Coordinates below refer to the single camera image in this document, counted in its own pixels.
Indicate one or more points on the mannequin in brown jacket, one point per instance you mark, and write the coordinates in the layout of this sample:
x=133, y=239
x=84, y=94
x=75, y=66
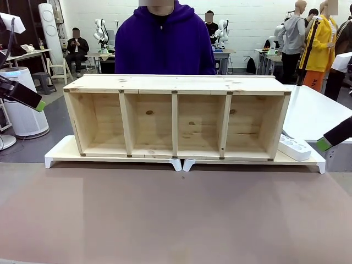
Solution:
x=345, y=35

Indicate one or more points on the white power strip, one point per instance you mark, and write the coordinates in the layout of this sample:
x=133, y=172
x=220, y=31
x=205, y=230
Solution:
x=295, y=148

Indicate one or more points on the person in purple hoodie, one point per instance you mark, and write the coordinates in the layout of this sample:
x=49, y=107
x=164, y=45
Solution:
x=165, y=46

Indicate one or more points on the four-compartment wooden shelf box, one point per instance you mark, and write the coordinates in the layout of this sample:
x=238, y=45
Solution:
x=176, y=82

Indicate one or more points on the seated person in black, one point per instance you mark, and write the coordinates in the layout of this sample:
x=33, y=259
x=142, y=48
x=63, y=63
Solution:
x=77, y=49

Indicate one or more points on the black bag on table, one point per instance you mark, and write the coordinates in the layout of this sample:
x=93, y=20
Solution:
x=16, y=50

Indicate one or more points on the tall white air conditioner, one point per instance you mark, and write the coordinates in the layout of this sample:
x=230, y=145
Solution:
x=50, y=30

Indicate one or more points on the light wooden background table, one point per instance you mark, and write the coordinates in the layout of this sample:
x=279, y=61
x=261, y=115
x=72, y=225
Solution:
x=27, y=53

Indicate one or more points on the grey plastic stool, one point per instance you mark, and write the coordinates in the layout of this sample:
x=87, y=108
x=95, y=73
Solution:
x=44, y=82

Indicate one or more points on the mannequin in yellow jacket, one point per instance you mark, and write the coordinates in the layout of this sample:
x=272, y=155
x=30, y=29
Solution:
x=321, y=46

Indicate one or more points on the white fan base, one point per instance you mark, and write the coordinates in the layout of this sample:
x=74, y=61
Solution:
x=6, y=141

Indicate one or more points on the black tripod stand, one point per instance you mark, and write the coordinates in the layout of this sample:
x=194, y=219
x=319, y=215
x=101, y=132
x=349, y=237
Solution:
x=310, y=46

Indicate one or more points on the grey background desk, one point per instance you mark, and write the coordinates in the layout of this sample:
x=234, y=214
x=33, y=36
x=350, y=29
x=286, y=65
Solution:
x=264, y=63
x=222, y=59

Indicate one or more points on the black backpack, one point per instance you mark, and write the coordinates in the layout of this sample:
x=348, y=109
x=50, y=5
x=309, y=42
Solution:
x=250, y=66

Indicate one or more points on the small wooden step stool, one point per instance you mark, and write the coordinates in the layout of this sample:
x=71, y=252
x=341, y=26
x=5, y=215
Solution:
x=59, y=70

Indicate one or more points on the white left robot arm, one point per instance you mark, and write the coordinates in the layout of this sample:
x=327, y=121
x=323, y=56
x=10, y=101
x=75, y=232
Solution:
x=16, y=22

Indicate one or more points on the wooden riser with white legs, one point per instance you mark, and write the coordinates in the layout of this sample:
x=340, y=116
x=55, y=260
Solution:
x=63, y=149
x=286, y=161

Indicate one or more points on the white side table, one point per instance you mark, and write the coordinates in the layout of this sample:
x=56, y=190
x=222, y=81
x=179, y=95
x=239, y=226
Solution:
x=310, y=115

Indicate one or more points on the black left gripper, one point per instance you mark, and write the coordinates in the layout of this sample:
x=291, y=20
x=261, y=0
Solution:
x=12, y=89

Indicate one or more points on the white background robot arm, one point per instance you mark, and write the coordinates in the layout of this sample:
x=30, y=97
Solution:
x=99, y=30
x=275, y=38
x=222, y=33

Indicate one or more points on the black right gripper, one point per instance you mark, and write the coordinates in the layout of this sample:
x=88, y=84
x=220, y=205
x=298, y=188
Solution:
x=346, y=130

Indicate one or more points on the black box under table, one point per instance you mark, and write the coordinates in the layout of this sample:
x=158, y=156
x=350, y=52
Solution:
x=107, y=67

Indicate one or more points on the white round air purifier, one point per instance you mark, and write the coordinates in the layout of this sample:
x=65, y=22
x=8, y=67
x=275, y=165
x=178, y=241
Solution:
x=24, y=118

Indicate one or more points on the dark-haired person in black sweater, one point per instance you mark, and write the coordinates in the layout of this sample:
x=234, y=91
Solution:
x=313, y=13

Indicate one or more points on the mannequin in grey hoodie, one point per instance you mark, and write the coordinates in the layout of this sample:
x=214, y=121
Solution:
x=294, y=33

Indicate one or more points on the standing person in black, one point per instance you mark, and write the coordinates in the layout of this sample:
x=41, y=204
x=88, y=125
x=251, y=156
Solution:
x=211, y=28

